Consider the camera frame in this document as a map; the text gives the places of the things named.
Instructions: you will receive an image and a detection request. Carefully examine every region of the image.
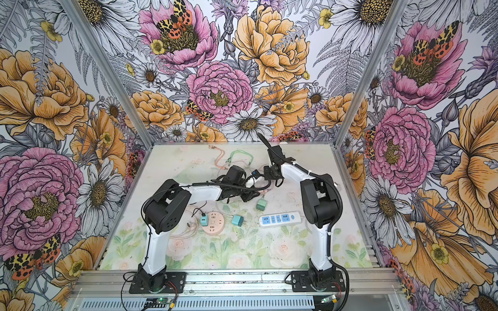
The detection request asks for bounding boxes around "teal charger with white cable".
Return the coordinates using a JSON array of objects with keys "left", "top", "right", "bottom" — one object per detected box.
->
[{"left": 232, "top": 215, "right": 244, "bottom": 227}]

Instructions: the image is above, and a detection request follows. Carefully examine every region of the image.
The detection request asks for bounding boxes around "teal charger with black cable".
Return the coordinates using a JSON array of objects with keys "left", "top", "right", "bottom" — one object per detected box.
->
[{"left": 200, "top": 214, "right": 209, "bottom": 227}]

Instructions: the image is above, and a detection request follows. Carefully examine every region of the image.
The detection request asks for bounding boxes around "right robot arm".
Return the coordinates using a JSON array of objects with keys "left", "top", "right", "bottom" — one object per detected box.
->
[{"left": 265, "top": 142, "right": 344, "bottom": 289}]

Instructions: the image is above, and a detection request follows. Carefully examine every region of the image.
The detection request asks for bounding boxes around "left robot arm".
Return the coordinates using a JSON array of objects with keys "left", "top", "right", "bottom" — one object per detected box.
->
[{"left": 130, "top": 179, "right": 265, "bottom": 293}]

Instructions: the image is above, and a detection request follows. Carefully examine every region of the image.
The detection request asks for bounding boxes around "green charger plug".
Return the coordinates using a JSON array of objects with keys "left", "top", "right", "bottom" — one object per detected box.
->
[{"left": 255, "top": 199, "right": 267, "bottom": 211}]

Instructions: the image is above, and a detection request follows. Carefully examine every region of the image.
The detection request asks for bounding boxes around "round pink power socket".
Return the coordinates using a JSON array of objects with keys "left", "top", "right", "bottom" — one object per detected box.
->
[{"left": 201, "top": 212, "right": 225, "bottom": 236}]

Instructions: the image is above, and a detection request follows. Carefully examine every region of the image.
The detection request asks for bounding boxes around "white blue power strip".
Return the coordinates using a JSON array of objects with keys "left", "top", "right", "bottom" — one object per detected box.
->
[{"left": 258, "top": 211, "right": 302, "bottom": 228}]

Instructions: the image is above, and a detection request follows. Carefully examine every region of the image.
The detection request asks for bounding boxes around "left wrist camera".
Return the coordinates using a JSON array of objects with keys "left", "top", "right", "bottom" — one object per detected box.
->
[{"left": 223, "top": 165, "right": 246, "bottom": 185}]

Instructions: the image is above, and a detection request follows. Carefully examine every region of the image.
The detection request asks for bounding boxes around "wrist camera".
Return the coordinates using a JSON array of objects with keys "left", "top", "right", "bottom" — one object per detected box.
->
[
  {"left": 223, "top": 165, "right": 246, "bottom": 185},
  {"left": 245, "top": 170, "right": 264, "bottom": 188}
]

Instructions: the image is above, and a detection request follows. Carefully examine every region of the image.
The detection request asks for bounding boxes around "green multi-head usb cable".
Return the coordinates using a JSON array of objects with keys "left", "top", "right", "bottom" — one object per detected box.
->
[{"left": 227, "top": 149, "right": 254, "bottom": 166}]

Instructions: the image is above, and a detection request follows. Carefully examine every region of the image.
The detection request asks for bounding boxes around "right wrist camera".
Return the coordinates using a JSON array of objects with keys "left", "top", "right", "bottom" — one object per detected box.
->
[{"left": 245, "top": 170, "right": 264, "bottom": 188}]

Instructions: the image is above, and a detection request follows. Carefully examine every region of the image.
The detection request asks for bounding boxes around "pink multi-head usb cable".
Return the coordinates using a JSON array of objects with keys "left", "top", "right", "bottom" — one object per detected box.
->
[{"left": 207, "top": 145, "right": 227, "bottom": 170}]

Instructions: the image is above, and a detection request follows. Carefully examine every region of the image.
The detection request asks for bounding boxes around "black usb cable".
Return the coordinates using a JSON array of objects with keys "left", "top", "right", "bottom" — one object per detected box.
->
[{"left": 190, "top": 200, "right": 209, "bottom": 218}]

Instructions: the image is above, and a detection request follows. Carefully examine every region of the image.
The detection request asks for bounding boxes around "pink socket power cord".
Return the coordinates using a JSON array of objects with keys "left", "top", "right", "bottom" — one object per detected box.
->
[{"left": 169, "top": 209, "right": 201, "bottom": 240}]

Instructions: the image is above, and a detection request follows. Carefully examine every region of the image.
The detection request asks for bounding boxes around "aluminium front rail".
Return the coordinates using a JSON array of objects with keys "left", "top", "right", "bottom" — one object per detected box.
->
[{"left": 73, "top": 268, "right": 402, "bottom": 298}]

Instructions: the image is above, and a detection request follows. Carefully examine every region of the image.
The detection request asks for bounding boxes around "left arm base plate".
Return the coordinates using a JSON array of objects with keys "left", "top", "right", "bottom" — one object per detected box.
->
[{"left": 128, "top": 270, "right": 187, "bottom": 294}]

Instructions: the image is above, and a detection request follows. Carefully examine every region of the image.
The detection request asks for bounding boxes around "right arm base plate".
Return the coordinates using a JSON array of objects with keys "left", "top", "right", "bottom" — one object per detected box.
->
[{"left": 285, "top": 270, "right": 346, "bottom": 293}]

